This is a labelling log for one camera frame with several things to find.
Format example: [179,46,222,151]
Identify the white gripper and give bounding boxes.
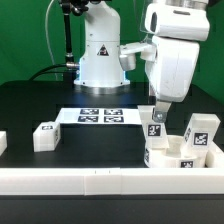
[119,36,199,123]

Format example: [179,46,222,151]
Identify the white round stool seat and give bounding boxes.
[144,135,208,168]

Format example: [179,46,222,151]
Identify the white marker sheet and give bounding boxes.
[56,108,141,125]

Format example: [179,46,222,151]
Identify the white U-shaped obstacle wall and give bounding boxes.
[0,130,224,196]

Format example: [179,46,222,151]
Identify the black cable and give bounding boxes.
[29,63,78,82]

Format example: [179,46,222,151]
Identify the white cable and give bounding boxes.
[44,0,60,81]

